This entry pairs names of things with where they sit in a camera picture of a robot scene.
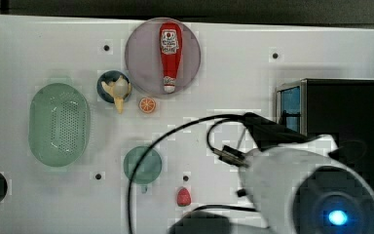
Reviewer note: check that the toy orange half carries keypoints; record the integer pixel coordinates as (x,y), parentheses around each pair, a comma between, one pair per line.
(147,105)

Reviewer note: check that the blue glass oven door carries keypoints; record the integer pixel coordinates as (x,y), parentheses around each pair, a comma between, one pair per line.
(289,106)

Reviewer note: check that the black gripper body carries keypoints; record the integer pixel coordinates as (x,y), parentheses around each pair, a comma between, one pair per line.
(268,134)

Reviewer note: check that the green mug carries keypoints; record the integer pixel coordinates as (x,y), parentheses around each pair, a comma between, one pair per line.
(149,169)

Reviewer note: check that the green perforated colander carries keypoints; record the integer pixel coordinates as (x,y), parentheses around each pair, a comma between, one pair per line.
(59,125)

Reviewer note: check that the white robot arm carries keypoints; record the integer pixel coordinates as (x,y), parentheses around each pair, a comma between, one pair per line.
(293,182)

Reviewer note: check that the black toaster oven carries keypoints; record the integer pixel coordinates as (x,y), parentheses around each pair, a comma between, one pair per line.
(344,109)

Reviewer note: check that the red toy strawberry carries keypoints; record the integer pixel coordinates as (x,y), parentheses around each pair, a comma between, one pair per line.
(183,197)

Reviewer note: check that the grey round plate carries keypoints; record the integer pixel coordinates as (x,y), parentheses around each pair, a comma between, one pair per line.
(143,59)

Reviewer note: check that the red ketchup bottle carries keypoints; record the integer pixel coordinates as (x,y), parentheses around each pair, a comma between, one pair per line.
(171,43)

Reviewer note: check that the small blue bowl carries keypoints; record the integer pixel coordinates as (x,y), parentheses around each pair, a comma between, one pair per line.
(110,78)

